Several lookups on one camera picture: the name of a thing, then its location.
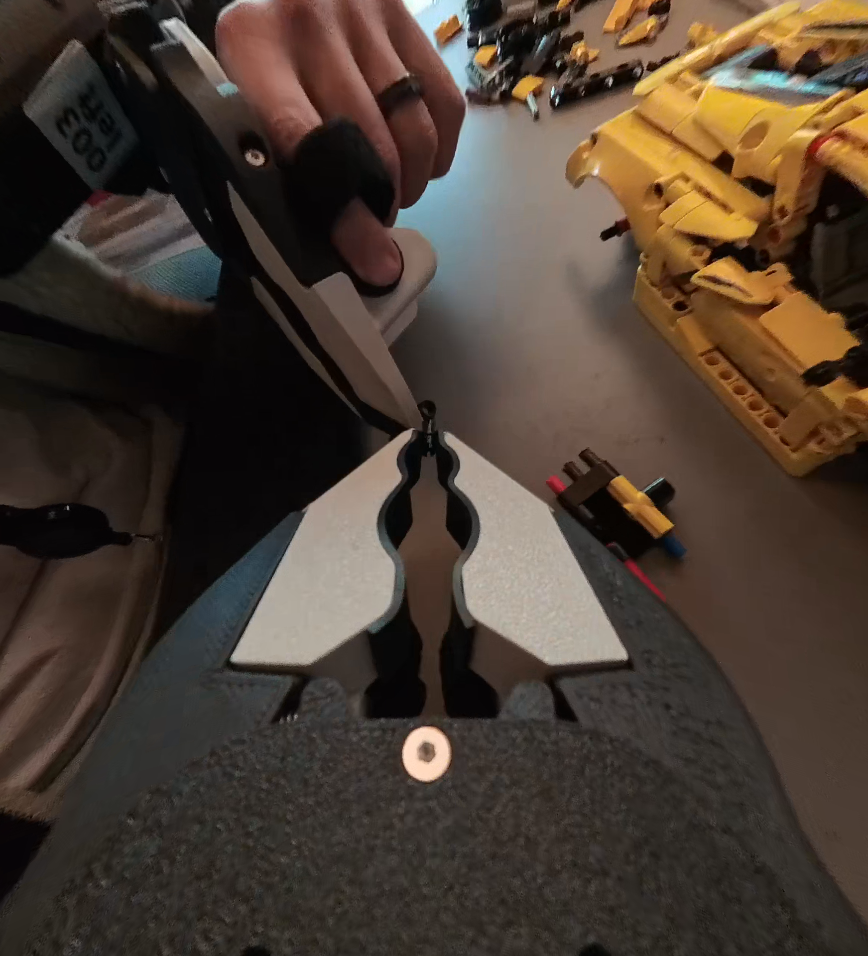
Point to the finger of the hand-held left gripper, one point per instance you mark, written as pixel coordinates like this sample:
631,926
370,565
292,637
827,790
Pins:
307,340
363,328

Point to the red black toy axle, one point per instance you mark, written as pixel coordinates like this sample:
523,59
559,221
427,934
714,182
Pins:
639,571

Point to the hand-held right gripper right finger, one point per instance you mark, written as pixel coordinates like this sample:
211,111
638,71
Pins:
538,590

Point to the black toy connector piece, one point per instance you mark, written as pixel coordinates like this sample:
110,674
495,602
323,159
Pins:
427,414

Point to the person's left hand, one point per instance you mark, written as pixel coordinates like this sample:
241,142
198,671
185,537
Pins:
329,60

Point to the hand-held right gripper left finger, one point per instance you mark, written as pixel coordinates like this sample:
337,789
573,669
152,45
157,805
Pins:
314,582

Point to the pile of yellow black toy pieces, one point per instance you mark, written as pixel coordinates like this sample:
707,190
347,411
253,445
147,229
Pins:
538,52

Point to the yellow toy brick car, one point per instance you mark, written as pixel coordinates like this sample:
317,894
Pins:
740,224

